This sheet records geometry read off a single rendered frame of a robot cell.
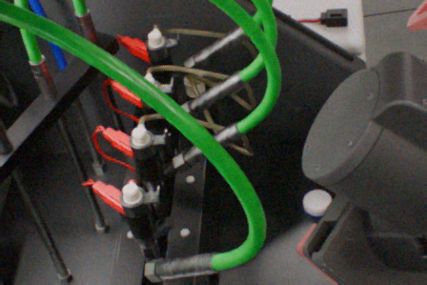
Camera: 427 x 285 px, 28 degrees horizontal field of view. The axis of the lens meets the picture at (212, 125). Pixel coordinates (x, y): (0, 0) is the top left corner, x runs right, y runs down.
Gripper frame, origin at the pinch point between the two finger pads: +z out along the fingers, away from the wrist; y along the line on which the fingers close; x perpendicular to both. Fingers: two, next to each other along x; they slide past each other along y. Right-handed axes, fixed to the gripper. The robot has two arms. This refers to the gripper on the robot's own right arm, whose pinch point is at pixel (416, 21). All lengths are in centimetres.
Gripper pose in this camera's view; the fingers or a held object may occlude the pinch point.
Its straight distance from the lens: 87.9
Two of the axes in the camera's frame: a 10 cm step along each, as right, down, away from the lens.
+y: -7.4, -5.9, -3.1
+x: -3.1, 7.2, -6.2
